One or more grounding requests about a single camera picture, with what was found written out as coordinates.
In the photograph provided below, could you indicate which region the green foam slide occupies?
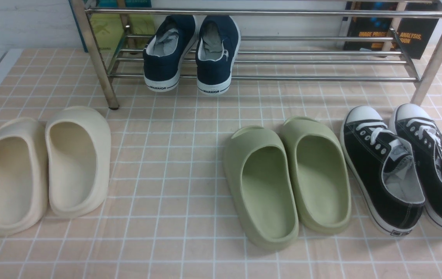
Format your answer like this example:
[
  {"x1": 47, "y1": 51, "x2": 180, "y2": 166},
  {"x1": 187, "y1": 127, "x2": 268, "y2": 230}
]
[
  {"x1": 223, "y1": 126, "x2": 299, "y2": 251},
  {"x1": 280, "y1": 116, "x2": 352, "y2": 234}
]

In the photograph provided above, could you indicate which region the yellow green box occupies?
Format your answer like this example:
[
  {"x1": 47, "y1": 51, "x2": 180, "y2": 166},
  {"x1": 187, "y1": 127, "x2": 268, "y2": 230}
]
[{"x1": 90, "y1": 14, "x2": 155, "y2": 52}]

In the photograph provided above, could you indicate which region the left green foam slide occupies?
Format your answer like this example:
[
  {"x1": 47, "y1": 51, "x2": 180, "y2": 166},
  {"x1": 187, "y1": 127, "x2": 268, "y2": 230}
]
[{"x1": 223, "y1": 126, "x2": 299, "y2": 251}]

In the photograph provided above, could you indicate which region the left black canvas sneaker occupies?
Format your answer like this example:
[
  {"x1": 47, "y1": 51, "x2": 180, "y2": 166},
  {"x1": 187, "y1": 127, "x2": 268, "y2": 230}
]
[{"x1": 339, "y1": 105, "x2": 425, "y2": 237}]

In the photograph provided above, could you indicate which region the navy canvas sneaker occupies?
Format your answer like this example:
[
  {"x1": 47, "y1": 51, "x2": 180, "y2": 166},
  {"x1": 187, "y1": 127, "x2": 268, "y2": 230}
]
[
  {"x1": 195, "y1": 15, "x2": 241, "y2": 96},
  {"x1": 142, "y1": 15, "x2": 198, "y2": 93}
]

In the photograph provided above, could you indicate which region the steel shoe rack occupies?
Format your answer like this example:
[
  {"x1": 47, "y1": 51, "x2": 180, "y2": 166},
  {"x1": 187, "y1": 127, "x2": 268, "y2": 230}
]
[{"x1": 70, "y1": 0, "x2": 442, "y2": 110}]

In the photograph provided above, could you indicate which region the cream foam slide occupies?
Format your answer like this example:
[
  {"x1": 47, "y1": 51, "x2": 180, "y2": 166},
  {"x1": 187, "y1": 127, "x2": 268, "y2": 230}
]
[
  {"x1": 45, "y1": 106, "x2": 111, "y2": 219},
  {"x1": 0, "y1": 118, "x2": 48, "y2": 236}
]

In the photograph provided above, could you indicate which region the right green foam slide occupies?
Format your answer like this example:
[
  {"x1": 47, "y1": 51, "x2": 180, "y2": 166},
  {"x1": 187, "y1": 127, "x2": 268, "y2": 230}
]
[{"x1": 280, "y1": 116, "x2": 352, "y2": 234}]

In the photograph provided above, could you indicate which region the right black canvas sneaker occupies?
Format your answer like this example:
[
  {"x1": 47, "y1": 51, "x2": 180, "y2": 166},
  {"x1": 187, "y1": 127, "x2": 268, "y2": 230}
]
[{"x1": 389, "y1": 103, "x2": 442, "y2": 229}]

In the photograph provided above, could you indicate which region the black book orange lettering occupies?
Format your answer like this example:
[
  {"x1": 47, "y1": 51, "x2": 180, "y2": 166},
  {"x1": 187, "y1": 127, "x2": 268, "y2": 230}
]
[{"x1": 337, "y1": 1, "x2": 439, "y2": 59}]

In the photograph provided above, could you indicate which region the right cream foam slide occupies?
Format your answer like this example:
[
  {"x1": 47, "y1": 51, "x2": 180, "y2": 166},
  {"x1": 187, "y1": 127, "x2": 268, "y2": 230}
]
[{"x1": 45, "y1": 106, "x2": 111, "y2": 219}]

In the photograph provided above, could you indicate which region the left cream foam slide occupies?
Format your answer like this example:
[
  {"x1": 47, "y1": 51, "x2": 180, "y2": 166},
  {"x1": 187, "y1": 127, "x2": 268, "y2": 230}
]
[{"x1": 0, "y1": 118, "x2": 48, "y2": 236}]

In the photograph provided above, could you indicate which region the black canvas sneaker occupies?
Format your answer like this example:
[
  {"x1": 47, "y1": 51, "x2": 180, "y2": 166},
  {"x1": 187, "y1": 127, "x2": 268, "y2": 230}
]
[
  {"x1": 389, "y1": 103, "x2": 442, "y2": 229},
  {"x1": 339, "y1": 105, "x2": 425, "y2": 237}
]

